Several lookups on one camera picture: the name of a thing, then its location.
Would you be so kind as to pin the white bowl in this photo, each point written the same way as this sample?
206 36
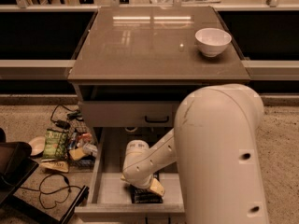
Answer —
211 42

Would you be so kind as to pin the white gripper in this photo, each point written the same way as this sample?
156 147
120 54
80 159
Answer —
144 180

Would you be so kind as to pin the blue chip bag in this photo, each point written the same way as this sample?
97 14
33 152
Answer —
143 195

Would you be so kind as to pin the yellow chip bag on floor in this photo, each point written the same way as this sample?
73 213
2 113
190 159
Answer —
60 166

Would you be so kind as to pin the white plate on floor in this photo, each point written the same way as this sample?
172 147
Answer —
37 144

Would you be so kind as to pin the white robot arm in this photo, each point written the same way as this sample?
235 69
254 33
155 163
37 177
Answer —
213 144

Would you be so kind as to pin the grey drawer cabinet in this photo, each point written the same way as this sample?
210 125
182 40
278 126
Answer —
140 54

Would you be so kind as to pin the upper drawer with black handle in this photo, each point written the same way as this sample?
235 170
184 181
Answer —
128 114

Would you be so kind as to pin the green chip bag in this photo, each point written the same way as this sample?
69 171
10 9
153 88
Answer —
55 145

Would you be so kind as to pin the yellow sponge on floor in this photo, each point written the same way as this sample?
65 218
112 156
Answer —
77 154

